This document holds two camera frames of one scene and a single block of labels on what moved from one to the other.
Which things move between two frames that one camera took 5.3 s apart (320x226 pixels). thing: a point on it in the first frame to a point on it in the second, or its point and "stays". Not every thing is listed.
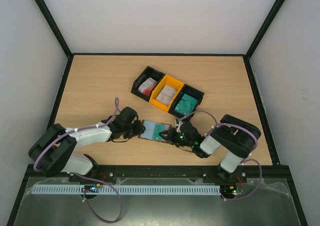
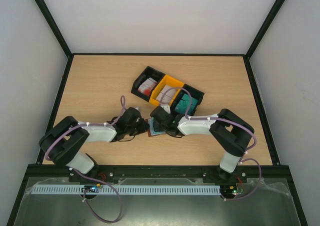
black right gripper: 171,136 to 157,123
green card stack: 186,105 stays
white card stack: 167,95 stays
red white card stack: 147,86 stays
